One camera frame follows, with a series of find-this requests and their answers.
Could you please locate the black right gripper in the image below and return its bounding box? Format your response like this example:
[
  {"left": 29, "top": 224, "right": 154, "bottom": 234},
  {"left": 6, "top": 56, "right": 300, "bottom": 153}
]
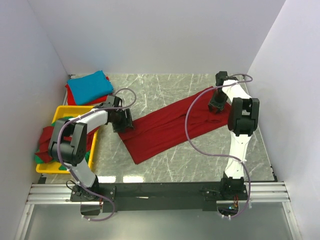
[{"left": 207, "top": 90, "right": 229, "bottom": 114}]

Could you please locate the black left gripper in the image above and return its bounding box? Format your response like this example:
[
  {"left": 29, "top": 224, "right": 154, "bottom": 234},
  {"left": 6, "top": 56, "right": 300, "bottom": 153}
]
[{"left": 110, "top": 108, "right": 135, "bottom": 133}]

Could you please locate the dark red t-shirt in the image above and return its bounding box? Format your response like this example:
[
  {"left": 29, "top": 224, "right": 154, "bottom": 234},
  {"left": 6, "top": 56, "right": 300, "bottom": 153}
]
[
  {"left": 118, "top": 90, "right": 231, "bottom": 165},
  {"left": 34, "top": 126, "right": 54, "bottom": 164}
]

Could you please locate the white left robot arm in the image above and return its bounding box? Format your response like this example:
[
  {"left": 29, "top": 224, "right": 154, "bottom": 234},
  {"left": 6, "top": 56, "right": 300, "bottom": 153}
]
[{"left": 48, "top": 108, "right": 134, "bottom": 201}]

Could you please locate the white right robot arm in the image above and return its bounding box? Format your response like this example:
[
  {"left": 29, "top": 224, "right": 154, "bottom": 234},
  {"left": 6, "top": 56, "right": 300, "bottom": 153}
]
[{"left": 208, "top": 77, "right": 260, "bottom": 200}]

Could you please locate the folded blue t-shirt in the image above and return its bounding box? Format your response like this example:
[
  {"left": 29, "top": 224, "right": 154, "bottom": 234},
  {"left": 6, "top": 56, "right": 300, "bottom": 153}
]
[{"left": 66, "top": 70, "right": 115, "bottom": 106}]

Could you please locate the folded bright red t-shirt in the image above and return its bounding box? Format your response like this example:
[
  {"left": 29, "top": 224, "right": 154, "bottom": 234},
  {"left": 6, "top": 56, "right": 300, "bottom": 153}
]
[{"left": 64, "top": 76, "right": 113, "bottom": 106}]

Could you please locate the yellow plastic bin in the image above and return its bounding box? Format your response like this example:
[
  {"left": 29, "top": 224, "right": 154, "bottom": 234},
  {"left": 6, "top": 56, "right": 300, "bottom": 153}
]
[{"left": 35, "top": 105, "right": 99, "bottom": 174}]

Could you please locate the black base crossbar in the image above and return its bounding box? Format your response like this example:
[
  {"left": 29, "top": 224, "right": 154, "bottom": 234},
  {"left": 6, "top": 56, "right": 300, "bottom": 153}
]
[{"left": 70, "top": 181, "right": 248, "bottom": 213}]

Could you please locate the crumpled dark red t-shirt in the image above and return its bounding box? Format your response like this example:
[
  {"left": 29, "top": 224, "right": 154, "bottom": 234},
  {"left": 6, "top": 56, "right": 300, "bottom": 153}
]
[{"left": 34, "top": 126, "right": 54, "bottom": 164}]

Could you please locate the green t-shirt in bin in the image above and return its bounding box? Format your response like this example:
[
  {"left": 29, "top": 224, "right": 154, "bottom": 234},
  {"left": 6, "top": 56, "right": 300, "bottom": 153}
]
[{"left": 34, "top": 122, "right": 95, "bottom": 164}]

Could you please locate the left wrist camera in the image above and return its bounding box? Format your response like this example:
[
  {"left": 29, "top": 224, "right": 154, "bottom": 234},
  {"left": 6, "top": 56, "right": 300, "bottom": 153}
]
[{"left": 103, "top": 95, "right": 123, "bottom": 108}]

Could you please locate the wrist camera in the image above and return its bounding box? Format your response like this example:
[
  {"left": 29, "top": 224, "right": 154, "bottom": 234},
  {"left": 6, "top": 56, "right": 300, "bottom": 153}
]
[
  {"left": 215, "top": 71, "right": 229, "bottom": 86},
  {"left": 103, "top": 95, "right": 123, "bottom": 108}
]

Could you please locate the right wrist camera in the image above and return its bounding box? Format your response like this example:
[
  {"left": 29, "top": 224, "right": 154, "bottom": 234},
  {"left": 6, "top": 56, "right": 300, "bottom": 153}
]
[{"left": 215, "top": 71, "right": 229, "bottom": 86}]

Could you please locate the aluminium rail frame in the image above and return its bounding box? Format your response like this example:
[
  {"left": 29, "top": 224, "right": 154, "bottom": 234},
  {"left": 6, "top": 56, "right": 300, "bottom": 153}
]
[{"left": 16, "top": 181, "right": 302, "bottom": 240}]

